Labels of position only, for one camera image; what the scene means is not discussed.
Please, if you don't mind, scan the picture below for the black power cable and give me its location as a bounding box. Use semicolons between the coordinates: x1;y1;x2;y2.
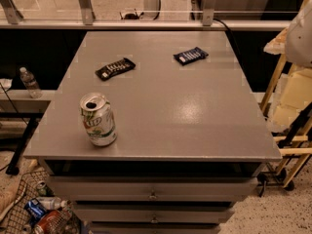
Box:
213;18;243;61

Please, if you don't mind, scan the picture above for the clear plastic water bottle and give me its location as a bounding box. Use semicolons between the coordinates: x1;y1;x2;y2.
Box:
19;67;42;98

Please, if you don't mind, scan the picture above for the grey side bench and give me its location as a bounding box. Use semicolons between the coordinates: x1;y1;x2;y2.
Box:
0;90;56;176

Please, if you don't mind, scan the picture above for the wooden frame cart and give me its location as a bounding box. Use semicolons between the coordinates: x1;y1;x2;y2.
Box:
257;0;312;191

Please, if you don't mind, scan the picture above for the green white 7up can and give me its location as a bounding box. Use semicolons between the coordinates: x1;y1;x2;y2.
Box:
80;93;117;146

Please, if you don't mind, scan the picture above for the red soda can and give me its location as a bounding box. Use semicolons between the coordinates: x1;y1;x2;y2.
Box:
33;210;65;234

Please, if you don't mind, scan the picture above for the blue candy bar wrapper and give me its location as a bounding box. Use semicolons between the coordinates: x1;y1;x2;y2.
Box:
174;47;209;65

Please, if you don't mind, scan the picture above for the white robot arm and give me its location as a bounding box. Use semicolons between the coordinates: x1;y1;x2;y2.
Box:
285;0;312;68

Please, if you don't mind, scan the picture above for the plastic bottle in basket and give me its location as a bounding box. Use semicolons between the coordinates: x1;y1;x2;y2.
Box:
37;197;67;210

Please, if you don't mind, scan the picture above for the wire mesh basket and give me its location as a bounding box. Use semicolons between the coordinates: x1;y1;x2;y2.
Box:
4;172;80;234

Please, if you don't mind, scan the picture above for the green can in basket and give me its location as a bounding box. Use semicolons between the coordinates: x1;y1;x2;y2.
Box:
36;181;49;196

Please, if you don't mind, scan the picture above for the black candy bar wrapper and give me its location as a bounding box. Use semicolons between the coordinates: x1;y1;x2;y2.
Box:
96;58;136;81

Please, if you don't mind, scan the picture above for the grey drawer cabinet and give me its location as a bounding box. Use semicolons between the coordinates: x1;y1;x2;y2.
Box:
25;31;281;234

